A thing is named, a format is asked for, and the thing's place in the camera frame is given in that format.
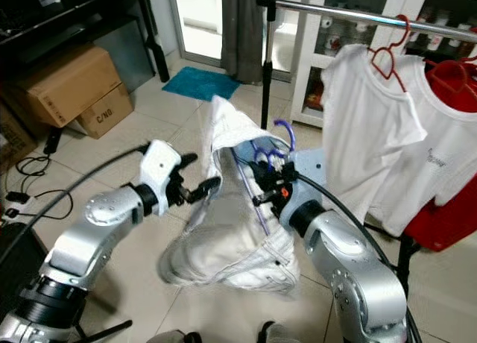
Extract white glass-door cabinet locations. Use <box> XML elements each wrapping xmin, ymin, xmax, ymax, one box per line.
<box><xmin>291</xmin><ymin>0</ymin><xmax>477</xmax><ymax>128</ymax></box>

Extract black chair seat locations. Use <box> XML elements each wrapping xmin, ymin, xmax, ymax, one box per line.
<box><xmin>0</xmin><ymin>224</ymin><xmax>50</xmax><ymax>321</ymax></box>

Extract black power adapter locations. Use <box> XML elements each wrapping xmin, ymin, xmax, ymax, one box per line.
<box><xmin>45</xmin><ymin>127</ymin><xmax>65</xmax><ymax>154</ymax></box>

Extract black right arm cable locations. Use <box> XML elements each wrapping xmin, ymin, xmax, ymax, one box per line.
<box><xmin>294</xmin><ymin>173</ymin><xmax>422</xmax><ymax>343</ymax></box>

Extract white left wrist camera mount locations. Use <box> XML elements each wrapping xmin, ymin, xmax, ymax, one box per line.
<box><xmin>133</xmin><ymin>139</ymin><xmax>184</xmax><ymax>210</ymax></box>

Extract pale grey right wrist camera mount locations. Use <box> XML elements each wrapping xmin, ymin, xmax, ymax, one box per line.
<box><xmin>291</xmin><ymin>149</ymin><xmax>327</xmax><ymax>206</ymax></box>

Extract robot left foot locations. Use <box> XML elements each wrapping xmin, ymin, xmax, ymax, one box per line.
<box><xmin>148</xmin><ymin>330</ymin><xmax>203</xmax><ymax>343</ymax></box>

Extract grey panel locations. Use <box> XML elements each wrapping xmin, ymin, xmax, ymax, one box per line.
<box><xmin>93</xmin><ymin>19</ymin><xmax>154</xmax><ymax>90</ymax></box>

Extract red clothes hanger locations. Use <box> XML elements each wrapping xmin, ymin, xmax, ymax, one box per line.
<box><xmin>367</xmin><ymin>13</ymin><xmax>414</xmax><ymax>94</ymax></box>

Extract teal floor mat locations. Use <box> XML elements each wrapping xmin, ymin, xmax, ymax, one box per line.
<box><xmin>162</xmin><ymin>66</ymin><xmax>243</xmax><ymax>104</ymax></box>

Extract white trousers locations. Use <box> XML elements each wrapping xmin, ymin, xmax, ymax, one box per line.
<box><xmin>158</xmin><ymin>95</ymin><xmax>303</xmax><ymax>293</ymax></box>

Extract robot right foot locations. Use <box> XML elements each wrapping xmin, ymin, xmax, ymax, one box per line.
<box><xmin>257</xmin><ymin>321</ymin><xmax>303</xmax><ymax>343</ymax></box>

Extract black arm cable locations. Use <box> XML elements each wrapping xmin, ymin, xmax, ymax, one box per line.
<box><xmin>294</xmin><ymin>173</ymin><xmax>422</xmax><ymax>343</ymax></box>
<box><xmin>0</xmin><ymin>143</ymin><xmax>150</xmax><ymax>263</ymax></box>

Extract white-framed glass door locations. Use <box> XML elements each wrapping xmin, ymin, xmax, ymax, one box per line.
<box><xmin>170</xmin><ymin>0</ymin><xmax>224</xmax><ymax>64</ymax></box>

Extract plain white t-shirt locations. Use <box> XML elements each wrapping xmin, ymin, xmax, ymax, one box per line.
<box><xmin>320</xmin><ymin>43</ymin><xmax>429</xmax><ymax>224</ymax></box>

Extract black desk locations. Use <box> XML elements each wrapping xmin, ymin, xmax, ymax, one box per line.
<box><xmin>0</xmin><ymin>0</ymin><xmax>171</xmax><ymax>86</ymax></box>

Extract cardboard box with label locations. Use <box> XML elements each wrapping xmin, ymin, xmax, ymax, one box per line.
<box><xmin>0</xmin><ymin>104</ymin><xmax>40</xmax><ymax>172</ymax></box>

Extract purple clothes hanger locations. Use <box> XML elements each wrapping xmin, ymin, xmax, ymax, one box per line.
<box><xmin>230</xmin><ymin>118</ymin><xmax>297</xmax><ymax>238</ymax></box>

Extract red t-shirt with print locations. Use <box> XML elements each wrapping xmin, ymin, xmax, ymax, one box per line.
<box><xmin>402</xmin><ymin>56</ymin><xmax>477</xmax><ymax>252</ymax></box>

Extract large plain cardboard box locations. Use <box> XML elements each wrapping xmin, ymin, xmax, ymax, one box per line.
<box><xmin>21</xmin><ymin>45</ymin><xmax>124</xmax><ymax>128</ymax></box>

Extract metal clothes rack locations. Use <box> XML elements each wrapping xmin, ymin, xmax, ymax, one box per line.
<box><xmin>256</xmin><ymin>0</ymin><xmax>477</xmax><ymax>293</ymax></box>

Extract black floor cable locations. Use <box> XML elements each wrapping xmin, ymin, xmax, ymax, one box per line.
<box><xmin>15</xmin><ymin>155</ymin><xmax>54</xmax><ymax>210</ymax></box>

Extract grey curtain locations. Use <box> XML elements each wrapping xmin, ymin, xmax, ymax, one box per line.
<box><xmin>220</xmin><ymin>0</ymin><xmax>267</xmax><ymax>85</ymax></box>

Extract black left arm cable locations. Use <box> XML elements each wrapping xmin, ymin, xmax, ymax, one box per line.
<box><xmin>0</xmin><ymin>143</ymin><xmax>150</xmax><ymax>263</ymax></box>

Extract small printed cardboard box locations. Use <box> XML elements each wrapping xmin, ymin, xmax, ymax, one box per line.
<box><xmin>76</xmin><ymin>82</ymin><xmax>135</xmax><ymax>139</ymax></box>

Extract white t-shirt with print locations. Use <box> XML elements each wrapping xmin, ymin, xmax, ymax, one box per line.
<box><xmin>373</xmin><ymin>56</ymin><xmax>477</xmax><ymax>236</ymax></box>

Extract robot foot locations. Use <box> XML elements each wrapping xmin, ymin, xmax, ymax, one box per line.
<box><xmin>148</xmin><ymin>330</ymin><xmax>203</xmax><ymax>343</ymax></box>
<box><xmin>257</xmin><ymin>321</ymin><xmax>303</xmax><ymax>343</ymax></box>

